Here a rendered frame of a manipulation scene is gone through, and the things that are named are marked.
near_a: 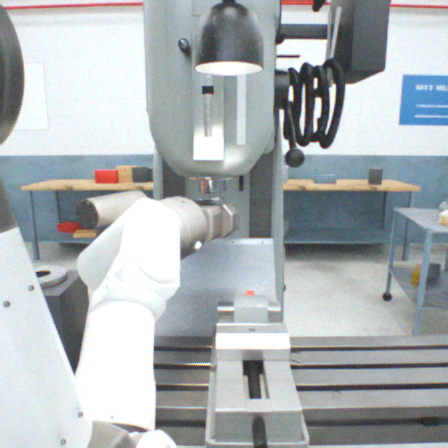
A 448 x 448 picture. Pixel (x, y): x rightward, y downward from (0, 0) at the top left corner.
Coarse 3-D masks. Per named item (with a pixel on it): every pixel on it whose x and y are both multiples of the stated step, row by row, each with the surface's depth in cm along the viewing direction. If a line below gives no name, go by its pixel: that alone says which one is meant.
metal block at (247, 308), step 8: (240, 296) 69; (248, 296) 69; (256, 296) 69; (264, 296) 69; (240, 304) 65; (248, 304) 65; (256, 304) 65; (264, 304) 65; (240, 312) 65; (248, 312) 65; (256, 312) 65; (264, 312) 65; (240, 320) 65; (248, 320) 65; (256, 320) 65; (264, 320) 65
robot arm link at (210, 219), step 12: (180, 204) 49; (192, 204) 51; (204, 204) 57; (216, 204) 57; (228, 204) 57; (192, 216) 49; (204, 216) 51; (216, 216) 54; (228, 216) 56; (204, 228) 51; (216, 228) 55; (228, 228) 56; (204, 240) 52; (192, 252) 51
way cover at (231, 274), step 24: (216, 240) 102; (240, 240) 102; (264, 240) 102; (192, 264) 101; (216, 264) 100; (240, 264) 100; (264, 264) 100; (192, 288) 99; (216, 288) 99; (240, 288) 99; (264, 288) 99; (168, 312) 95; (192, 312) 96; (216, 312) 95
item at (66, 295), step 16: (48, 272) 65; (64, 272) 64; (48, 288) 60; (64, 288) 60; (80, 288) 66; (48, 304) 58; (64, 304) 60; (80, 304) 66; (64, 320) 59; (80, 320) 66; (64, 336) 60; (80, 336) 66
